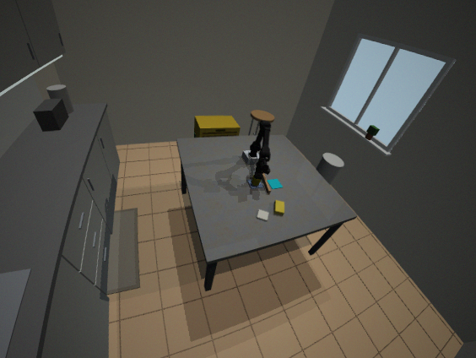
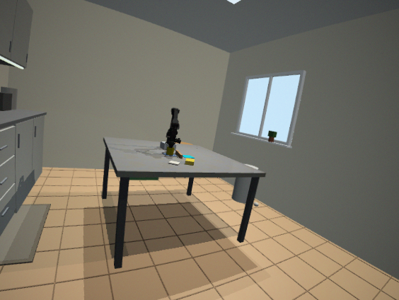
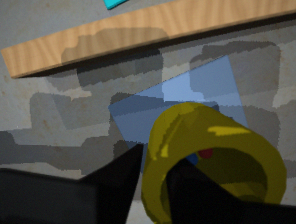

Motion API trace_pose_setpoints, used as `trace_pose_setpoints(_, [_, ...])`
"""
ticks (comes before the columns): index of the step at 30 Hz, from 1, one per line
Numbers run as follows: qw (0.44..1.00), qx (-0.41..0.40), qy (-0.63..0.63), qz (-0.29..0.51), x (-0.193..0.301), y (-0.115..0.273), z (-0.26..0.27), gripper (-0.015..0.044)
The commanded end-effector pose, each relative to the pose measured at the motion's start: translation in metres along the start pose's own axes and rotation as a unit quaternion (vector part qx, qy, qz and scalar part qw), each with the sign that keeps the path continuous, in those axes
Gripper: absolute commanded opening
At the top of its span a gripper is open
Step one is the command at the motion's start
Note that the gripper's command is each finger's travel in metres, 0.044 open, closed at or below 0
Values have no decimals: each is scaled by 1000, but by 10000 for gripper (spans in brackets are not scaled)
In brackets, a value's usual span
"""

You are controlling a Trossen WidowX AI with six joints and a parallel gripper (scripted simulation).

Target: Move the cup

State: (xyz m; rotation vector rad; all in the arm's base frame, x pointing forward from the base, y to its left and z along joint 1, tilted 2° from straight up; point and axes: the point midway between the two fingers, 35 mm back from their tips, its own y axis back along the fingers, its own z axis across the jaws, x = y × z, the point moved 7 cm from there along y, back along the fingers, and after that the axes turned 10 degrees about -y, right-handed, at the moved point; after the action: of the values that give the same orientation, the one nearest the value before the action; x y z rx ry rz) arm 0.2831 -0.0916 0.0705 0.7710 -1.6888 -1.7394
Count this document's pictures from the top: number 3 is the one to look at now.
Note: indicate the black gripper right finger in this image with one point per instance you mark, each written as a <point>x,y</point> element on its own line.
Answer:
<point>196,199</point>

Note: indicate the yellow cup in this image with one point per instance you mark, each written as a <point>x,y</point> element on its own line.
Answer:
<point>243,162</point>

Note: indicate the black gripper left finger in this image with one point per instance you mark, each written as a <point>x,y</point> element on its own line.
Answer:
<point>101,197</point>

